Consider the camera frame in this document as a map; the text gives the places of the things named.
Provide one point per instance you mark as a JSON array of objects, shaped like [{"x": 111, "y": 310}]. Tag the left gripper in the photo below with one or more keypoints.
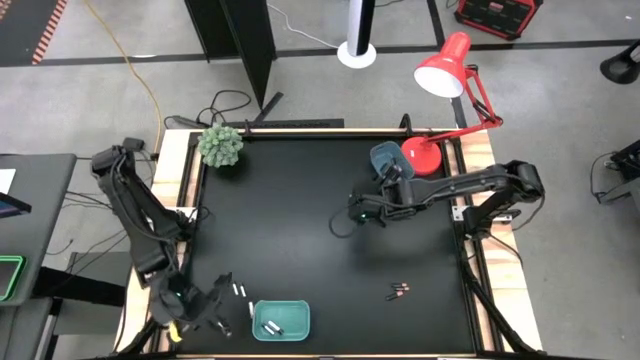
[{"x": 200, "y": 305}]

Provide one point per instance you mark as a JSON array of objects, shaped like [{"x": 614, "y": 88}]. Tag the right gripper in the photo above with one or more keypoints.
[{"x": 380, "y": 205}]

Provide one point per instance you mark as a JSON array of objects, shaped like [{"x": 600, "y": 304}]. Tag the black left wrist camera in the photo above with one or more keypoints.
[{"x": 178, "y": 295}]

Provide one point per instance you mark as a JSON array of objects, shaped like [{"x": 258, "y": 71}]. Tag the white and black pole stand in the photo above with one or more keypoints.
[{"x": 356, "y": 55}]

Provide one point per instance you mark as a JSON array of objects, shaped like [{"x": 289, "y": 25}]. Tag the red tool cart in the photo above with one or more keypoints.
[{"x": 500, "y": 17}]

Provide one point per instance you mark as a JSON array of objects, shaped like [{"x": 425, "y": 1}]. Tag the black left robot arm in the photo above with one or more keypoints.
[{"x": 135, "y": 210}]

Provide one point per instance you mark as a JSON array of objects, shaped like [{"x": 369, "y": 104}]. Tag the teal plastic bin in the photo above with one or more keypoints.
[{"x": 292, "y": 312}]

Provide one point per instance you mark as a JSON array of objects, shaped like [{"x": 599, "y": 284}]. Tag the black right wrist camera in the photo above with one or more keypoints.
[{"x": 364, "y": 216}]

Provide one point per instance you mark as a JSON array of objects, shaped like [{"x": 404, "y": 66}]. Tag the red desk lamp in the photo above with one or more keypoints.
[{"x": 422, "y": 155}]

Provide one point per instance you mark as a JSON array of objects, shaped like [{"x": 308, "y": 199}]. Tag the black partition panel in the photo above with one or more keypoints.
[{"x": 245, "y": 40}]

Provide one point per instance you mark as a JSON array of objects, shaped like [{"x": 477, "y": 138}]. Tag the grey desk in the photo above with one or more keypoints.
[{"x": 40, "y": 225}]

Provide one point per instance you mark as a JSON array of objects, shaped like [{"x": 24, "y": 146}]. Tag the black round stand base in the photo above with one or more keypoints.
[{"x": 622, "y": 67}]

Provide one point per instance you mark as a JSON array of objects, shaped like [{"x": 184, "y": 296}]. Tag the dark tablet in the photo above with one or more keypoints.
[{"x": 10, "y": 206}]

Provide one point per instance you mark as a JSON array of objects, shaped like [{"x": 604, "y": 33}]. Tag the white paper sheet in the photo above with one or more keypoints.
[{"x": 5, "y": 180}]

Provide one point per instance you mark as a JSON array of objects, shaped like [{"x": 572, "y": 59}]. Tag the yellow tag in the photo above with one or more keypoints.
[{"x": 175, "y": 332}]

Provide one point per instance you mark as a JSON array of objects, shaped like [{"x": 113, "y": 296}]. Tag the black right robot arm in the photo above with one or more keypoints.
[{"x": 450, "y": 187}]

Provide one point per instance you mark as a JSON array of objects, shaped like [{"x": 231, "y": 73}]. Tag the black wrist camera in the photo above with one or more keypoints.
[
  {"x": 364, "y": 216},
  {"x": 178, "y": 295}
]

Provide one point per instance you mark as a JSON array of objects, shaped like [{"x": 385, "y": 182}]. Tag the green artificial plant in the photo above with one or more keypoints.
[{"x": 220, "y": 146}]

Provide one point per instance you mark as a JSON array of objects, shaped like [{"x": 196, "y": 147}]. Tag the green tray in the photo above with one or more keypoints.
[{"x": 22, "y": 275}]

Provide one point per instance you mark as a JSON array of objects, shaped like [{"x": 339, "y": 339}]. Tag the blue-grey plastic bin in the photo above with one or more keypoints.
[{"x": 382, "y": 152}]

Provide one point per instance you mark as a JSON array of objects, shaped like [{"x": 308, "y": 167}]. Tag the black mat with striped edge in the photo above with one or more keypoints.
[{"x": 20, "y": 30}]

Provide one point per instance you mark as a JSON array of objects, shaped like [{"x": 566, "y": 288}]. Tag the black copper-top battery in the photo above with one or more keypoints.
[
  {"x": 399, "y": 285},
  {"x": 402, "y": 289},
  {"x": 394, "y": 296}
]

